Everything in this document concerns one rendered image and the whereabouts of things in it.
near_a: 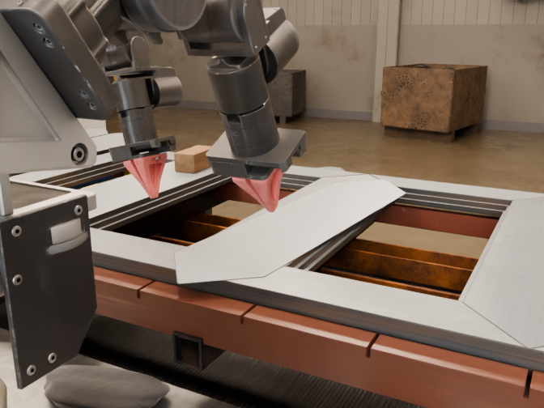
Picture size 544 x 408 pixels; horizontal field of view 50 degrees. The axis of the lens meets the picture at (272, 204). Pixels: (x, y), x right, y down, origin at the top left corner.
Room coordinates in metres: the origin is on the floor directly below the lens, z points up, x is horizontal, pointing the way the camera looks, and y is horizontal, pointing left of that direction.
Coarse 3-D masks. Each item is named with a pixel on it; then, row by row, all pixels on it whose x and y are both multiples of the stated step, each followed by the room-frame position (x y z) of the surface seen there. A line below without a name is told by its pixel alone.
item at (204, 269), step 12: (180, 264) 0.85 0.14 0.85; (192, 264) 0.85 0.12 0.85; (204, 264) 0.85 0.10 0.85; (216, 264) 0.85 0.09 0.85; (192, 276) 0.80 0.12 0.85; (204, 276) 0.80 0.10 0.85; (216, 276) 0.80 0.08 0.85; (228, 276) 0.80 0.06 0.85; (240, 276) 0.80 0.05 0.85; (252, 276) 0.80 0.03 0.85; (264, 276) 0.80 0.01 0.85
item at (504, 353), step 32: (192, 192) 1.37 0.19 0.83; (416, 192) 1.31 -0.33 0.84; (96, 224) 1.09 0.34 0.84; (96, 256) 0.90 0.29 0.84; (320, 256) 0.95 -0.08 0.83; (192, 288) 0.82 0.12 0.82; (224, 288) 0.79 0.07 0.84; (256, 288) 0.76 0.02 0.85; (352, 320) 0.70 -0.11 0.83; (384, 320) 0.68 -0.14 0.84; (480, 352) 0.62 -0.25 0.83; (512, 352) 0.61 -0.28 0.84
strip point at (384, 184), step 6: (372, 180) 1.39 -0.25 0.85; (378, 180) 1.39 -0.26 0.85; (384, 180) 1.39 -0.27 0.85; (366, 186) 1.33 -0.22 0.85; (372, 186) 1.33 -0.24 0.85; (378, 186) 1.33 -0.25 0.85; (384, 186) 1.33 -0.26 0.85; (390, 186) 1.33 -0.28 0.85; (396, 186) 1.33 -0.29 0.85; (402, 192) 1.28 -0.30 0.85
